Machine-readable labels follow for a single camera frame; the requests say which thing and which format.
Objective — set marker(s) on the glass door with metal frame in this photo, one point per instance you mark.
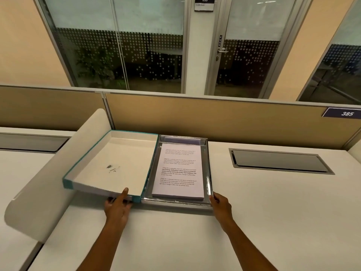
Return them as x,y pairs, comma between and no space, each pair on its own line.
253,59

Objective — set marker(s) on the stack of printed paper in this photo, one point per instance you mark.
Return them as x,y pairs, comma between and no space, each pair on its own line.
177,166

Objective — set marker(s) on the blue number plate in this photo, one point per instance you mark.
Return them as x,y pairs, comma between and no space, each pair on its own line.
342,113

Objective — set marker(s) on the person's right forearm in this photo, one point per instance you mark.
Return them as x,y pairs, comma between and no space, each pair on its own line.
248,251

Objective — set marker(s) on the person's left forearm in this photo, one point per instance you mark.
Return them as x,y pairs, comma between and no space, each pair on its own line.
101,248

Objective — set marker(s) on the person's left hand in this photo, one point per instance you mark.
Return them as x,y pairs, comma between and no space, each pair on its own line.
117,211

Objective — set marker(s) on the teal box with silver interior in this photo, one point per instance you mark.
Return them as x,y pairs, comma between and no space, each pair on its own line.
107,172

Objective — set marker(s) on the room sign plate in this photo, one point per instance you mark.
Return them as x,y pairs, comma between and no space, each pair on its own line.
203,4

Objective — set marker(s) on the green potted plant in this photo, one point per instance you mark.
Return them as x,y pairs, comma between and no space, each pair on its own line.
96,67

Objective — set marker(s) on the black door label strip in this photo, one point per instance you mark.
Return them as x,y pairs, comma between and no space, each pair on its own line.
220,41

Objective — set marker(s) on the dotted glass wall panel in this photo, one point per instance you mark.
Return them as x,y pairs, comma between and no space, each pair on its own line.
146,53
338,70

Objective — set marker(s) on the person's right hand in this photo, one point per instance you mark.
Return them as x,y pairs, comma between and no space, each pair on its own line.
221,211

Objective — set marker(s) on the wide beige partition panel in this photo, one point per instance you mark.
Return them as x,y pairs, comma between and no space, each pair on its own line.
225,121

